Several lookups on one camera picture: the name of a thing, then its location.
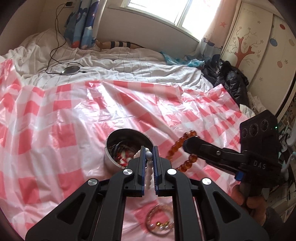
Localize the white bead bracelet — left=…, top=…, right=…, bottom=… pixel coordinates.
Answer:
left=132, top=149, right=155, bottom=191

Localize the red bead cord bracelet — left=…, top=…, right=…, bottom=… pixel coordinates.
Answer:
left=111, top=144, right=135, bottom=167

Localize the amber bead bracelet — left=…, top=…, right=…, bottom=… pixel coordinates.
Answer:
left=165, top=129, right=200, bottom=173

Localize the person's right hand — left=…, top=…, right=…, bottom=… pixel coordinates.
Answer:
left=231, top=185, right=267, bottom=226

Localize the round metal tin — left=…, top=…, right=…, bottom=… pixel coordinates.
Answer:
left=104, top=128, right=153, bottom=174

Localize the black jacket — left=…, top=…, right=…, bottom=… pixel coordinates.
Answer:
left=202, top=59, right=250, bottom=107

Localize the pink checkered plastic sheet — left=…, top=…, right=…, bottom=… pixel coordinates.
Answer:
left=1, top=60, right=246, bottom=237

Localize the white wardrobe with tree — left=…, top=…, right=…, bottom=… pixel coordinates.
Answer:
left=221, top=1, right=295, bottom=115

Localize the blue plastic bag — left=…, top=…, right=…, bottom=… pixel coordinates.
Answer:
left=160, top=51, right=205, bottom=70

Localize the striped pillow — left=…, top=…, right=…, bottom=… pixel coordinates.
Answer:
left=95, top=40, right=144, bottom=50

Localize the round grey charging pad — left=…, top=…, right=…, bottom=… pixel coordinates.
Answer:
left=61, top=66, right=80, bottom=75

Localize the window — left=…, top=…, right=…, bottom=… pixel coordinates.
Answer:
left=124, top=0, right=221, bottom=39

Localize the blue cartoon curtain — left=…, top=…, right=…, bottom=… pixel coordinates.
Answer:
left=64, top=0, right=100, bottom=49

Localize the white bed quilt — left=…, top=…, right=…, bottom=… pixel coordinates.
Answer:
left=1, top=29, right=213, bottom=92

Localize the black charging cable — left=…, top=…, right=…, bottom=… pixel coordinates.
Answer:
left=45, top=2, right=87, bottom=76

